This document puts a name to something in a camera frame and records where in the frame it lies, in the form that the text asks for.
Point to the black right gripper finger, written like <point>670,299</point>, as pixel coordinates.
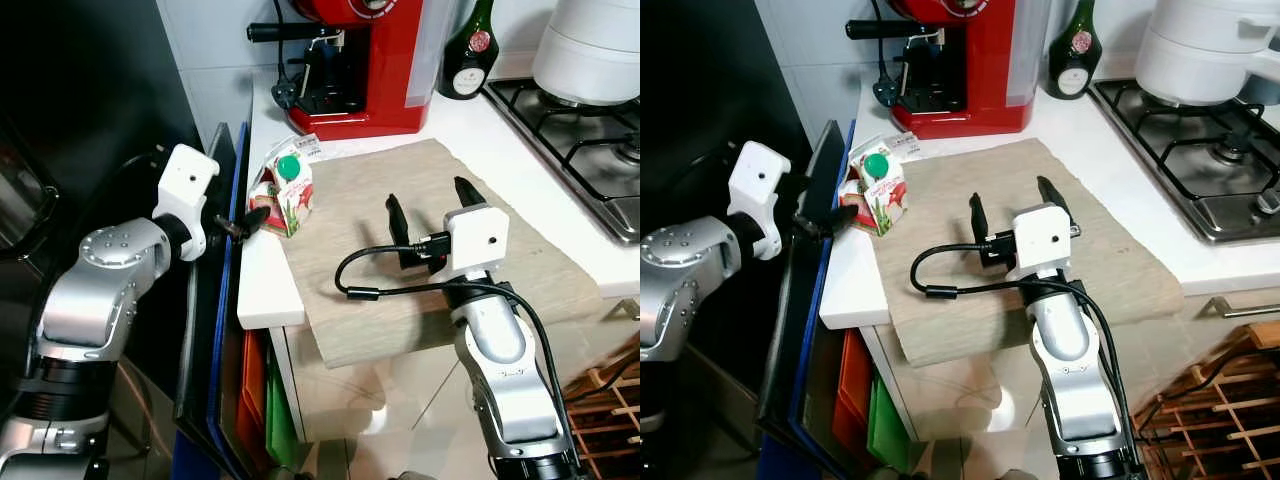
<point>468,193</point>
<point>397,222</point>
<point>978,215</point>
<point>1052,193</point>

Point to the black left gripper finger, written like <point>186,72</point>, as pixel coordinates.
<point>256,217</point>
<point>838,215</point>

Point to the small white red drink carton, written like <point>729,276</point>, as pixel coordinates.
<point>292,195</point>
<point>885,190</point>

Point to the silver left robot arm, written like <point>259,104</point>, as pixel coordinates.
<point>100,290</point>
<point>680,270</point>

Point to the dark steel fridge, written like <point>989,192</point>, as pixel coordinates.
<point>90,90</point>
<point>700,80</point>

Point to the large blue board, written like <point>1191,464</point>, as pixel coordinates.
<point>241,165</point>
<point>812,440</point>

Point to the white barcode label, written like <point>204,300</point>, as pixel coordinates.
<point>910,145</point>
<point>306,148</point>

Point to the beige wood-grain mat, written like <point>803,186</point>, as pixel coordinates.
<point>1120,250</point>
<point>540,260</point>

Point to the dark grey tray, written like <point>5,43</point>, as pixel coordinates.
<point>795,330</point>
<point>205,330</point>

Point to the steel gas stove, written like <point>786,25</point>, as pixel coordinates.
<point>1180,160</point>
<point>570,150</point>

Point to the black power plug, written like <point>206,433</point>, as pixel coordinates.
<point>885,92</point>
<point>288,92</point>

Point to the green glass bottle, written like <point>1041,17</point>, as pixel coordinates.
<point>1073,60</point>
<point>470,60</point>

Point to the red coffee machine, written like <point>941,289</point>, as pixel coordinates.
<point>390,70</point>
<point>990,70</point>

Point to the beige kitchen cabinet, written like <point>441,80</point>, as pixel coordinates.
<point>340,400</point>
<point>950,400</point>

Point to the orange cutting board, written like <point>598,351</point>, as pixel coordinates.
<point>252,395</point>
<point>853,395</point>

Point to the white cooking pot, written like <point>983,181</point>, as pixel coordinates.
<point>1200,55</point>
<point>590,55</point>

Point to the wooden wine rack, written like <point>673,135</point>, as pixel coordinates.
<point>605,415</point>
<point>1210,420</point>

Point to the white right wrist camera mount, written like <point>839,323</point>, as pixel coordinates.
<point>478,240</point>
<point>1045,240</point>

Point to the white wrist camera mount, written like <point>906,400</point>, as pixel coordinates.
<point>185,190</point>
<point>1045,240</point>
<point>757,195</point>
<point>478,240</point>

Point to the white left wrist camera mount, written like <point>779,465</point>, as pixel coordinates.
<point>757,195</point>
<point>185,190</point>

